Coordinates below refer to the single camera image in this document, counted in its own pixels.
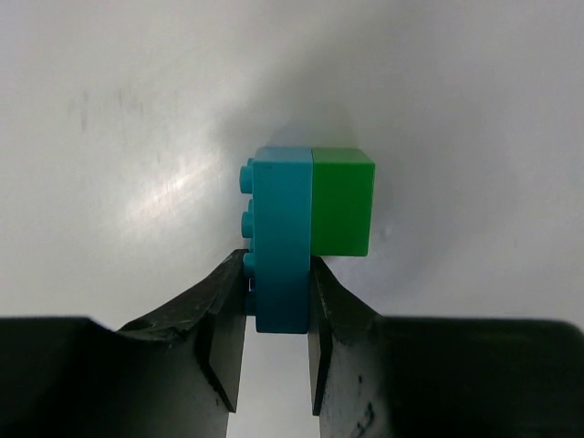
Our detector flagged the teal and green lego stack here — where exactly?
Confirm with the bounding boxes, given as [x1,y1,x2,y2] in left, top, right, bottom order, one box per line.
[239,146,376,334]

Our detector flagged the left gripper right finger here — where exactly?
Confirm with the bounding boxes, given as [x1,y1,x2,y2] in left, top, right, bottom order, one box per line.
[308,257,583,437]

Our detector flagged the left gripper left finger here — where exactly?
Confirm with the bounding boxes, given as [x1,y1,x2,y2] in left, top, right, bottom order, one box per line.
[1,250,246,437]

